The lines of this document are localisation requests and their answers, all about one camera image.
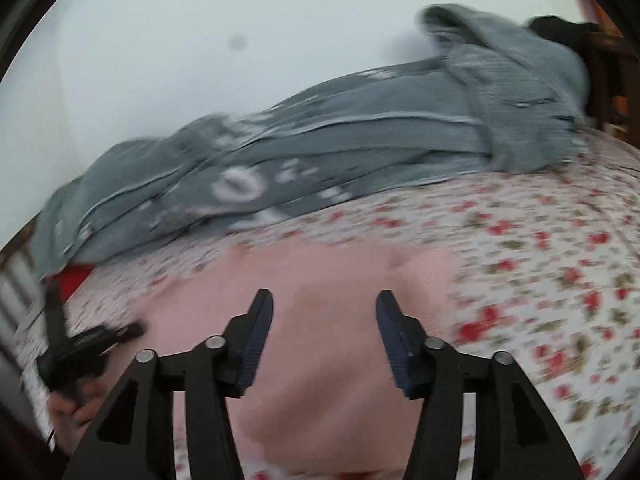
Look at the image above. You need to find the floral bed sheet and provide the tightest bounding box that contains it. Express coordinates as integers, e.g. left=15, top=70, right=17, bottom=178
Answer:
left=15, top=127, right=640, bottom=480

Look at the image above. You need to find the pink knit sweater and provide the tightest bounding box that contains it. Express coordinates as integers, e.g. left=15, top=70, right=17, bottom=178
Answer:
left=107, top=240, right=467, bottom=476

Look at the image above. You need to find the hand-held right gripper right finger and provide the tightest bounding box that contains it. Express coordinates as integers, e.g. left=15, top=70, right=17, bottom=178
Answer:
left=376, top=289, right=586, bottom=480

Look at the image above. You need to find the dark wooden bed footboard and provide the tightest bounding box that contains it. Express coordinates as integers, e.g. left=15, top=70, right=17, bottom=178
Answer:
left=580, top=22, right=640, bottom=146

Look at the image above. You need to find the red cloth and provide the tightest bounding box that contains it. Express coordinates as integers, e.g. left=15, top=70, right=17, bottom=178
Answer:
left=52, top=265, right=96, bottom=293

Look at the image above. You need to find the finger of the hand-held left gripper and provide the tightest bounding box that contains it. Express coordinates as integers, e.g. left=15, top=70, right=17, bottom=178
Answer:
left=102, top=322, right=147, bottom=348

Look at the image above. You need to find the person's left hand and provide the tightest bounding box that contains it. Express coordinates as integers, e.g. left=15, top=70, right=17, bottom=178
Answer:
left=47, top=377, right=110, bottom=453

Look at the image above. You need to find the grey floral blanket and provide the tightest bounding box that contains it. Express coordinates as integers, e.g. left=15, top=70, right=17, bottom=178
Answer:
left=32, top=4, right=591, bottom=278

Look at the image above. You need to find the dark wooden bed headboard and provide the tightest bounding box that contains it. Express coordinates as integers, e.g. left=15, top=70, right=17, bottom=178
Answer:
left=0, top=232, right=48, bottom=361

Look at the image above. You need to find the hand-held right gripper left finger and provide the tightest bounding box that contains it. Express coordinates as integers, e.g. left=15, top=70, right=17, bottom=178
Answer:
left=62, top=288, right=275, bottom=480

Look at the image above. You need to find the black garment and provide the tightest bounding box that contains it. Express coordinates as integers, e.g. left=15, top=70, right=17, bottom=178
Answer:
left=527, top=16, right=598, bottom=44

